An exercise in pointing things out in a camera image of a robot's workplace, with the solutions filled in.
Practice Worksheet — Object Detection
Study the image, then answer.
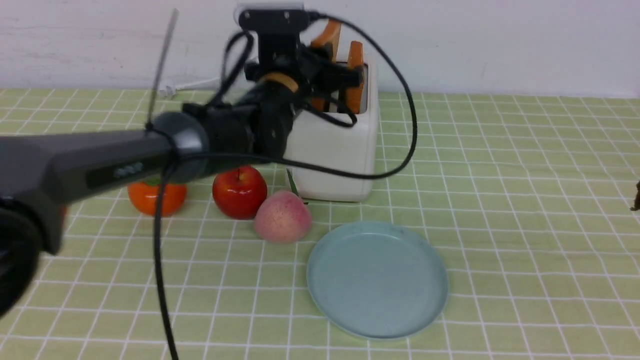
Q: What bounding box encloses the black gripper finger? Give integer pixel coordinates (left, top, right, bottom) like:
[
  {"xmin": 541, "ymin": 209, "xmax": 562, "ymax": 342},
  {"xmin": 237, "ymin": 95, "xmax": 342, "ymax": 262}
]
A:
[{"xmin": 320, "ymin": 63, "xmax": 365, "ymax": 93}]

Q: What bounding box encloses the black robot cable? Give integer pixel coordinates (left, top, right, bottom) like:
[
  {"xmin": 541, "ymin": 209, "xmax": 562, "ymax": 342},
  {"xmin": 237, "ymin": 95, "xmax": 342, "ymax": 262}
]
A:
[{"xmin": 150, "ymin": 12, "xmax": 419, "ymax": 360}]

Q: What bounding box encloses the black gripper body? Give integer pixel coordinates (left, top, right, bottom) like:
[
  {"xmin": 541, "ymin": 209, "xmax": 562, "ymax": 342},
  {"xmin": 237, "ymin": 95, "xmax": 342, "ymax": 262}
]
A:
[{"xmin": 238, "ymin": 9, "xmax": 326, "ymax": 96}]

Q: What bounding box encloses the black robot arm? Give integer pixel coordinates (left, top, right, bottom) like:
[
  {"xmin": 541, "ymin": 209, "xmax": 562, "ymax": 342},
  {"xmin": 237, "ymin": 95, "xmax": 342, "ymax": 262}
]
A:
[{"xmin": 0, "ymin": 7, "xmax": 364, "ymax": 314}]

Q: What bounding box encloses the white two-slot toaster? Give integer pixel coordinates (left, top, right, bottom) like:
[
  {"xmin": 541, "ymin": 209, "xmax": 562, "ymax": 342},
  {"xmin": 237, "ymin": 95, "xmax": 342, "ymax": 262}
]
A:
[{"xmin": 285, "ymin": 54, "xmax": 380, "ymax": 202}]

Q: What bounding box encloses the light blue round plate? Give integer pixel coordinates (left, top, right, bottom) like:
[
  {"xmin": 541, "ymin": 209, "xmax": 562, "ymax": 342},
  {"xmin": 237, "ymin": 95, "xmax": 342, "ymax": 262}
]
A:
[{"xmin": 306, "ymin": 221, "xmax": 450, "ymax": 341}]

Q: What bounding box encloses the pink peach with leaf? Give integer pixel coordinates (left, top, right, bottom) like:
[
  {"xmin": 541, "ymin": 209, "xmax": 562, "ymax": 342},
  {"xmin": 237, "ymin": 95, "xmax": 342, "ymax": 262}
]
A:
[{"xmin": 253, "ymin": 168, "xmax": 313, "ymax": 244}]

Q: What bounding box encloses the red apple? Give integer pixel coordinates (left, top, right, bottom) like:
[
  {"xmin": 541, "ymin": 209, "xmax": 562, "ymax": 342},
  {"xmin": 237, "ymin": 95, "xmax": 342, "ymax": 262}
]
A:
[{"xmin": 212, "ymin": 166, "xmax": 268, "ymax": 220}]

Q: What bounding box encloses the orange persimmon green leaf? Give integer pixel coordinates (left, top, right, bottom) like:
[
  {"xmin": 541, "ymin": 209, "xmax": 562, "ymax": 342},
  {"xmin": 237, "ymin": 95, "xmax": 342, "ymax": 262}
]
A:
[{"xmin": 127, "ymin": 177, "xmax": 188, "ymax": 218}]

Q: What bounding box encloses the green checked tablecloth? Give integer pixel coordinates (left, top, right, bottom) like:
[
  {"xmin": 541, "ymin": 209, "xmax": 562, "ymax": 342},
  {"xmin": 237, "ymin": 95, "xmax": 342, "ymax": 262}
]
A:
[{"xmin": 0, "ymin": 88, "xmax": 640, "ymax": 360}]

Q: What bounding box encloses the white toaster power cord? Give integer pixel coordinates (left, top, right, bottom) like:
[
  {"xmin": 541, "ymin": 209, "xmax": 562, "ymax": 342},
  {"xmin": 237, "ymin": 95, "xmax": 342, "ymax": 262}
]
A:
[{"xmin": 156, "ymin": 75, "xmax": 226, "ymax": 99}]

